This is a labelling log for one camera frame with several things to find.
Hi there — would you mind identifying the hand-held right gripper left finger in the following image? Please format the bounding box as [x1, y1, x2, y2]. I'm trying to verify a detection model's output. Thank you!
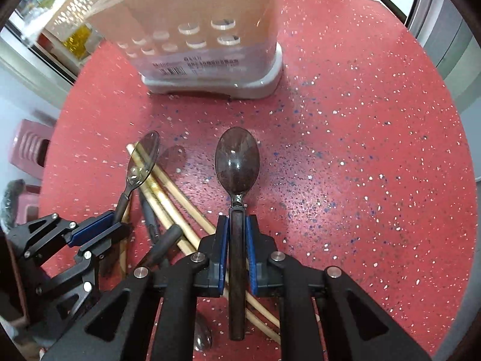
[41, 214, 230, 361]

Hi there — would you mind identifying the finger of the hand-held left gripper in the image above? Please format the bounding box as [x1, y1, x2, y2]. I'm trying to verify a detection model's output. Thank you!
[30, 250, 100, 343]
[9, 211, 132, 258]

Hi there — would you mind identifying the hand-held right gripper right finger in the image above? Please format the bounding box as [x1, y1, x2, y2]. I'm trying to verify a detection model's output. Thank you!
[245, 214, 433, 361]

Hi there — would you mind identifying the wooden chopstick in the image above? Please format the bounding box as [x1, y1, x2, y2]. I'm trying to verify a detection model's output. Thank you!
[126, 143, 282, 344]
[154, 166, 282, 326]
[119, 196, 132, 277]

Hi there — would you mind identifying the grey handle spoon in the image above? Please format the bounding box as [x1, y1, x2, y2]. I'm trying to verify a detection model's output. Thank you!
[138, 188, 214, 352]
[137, 224, 183, 269]

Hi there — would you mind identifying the brown wooden handle spoon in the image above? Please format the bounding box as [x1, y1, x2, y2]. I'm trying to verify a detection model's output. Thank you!
[214, 127, 261, 342]

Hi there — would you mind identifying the beige utensil holder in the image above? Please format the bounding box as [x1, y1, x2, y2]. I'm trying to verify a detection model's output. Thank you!
[77, 0, 284, 100]

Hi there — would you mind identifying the grey fuzzy cloth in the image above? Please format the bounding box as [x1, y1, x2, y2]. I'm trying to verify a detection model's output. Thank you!
[1, 178, 28, 232]

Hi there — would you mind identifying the pink plastic stool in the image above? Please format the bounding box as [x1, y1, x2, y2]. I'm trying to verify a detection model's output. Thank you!
[9, 118, 57, 230]

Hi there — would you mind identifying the yellow oil bottle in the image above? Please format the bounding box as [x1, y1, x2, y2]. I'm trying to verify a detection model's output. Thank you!
[62, 24, 93, 61]

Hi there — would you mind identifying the beige basket cart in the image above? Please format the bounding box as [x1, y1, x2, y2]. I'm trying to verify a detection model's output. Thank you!
[23, 0, 100, 61]

